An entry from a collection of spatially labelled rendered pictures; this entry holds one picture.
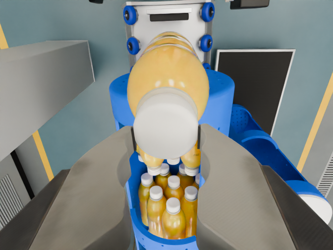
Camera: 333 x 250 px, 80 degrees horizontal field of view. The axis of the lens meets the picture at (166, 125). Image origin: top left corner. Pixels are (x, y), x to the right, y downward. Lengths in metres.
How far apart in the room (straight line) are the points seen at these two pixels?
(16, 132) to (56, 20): 1.00
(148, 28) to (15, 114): 0.59
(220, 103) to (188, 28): 0.30
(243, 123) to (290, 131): 0.55
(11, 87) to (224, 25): 1.30
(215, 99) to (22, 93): 0.78
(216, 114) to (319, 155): 2.06
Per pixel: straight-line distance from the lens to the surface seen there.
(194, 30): 0.63
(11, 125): 0.92
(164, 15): 0.51
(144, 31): 0.63
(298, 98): 1.97
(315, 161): 2.45
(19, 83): 0.97
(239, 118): 1.65
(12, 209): 2.39
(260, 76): 1.59
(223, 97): 0.39
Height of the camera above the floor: 1.55
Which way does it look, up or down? 62 degrees down
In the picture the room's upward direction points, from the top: 180 degrees counter-clockwise
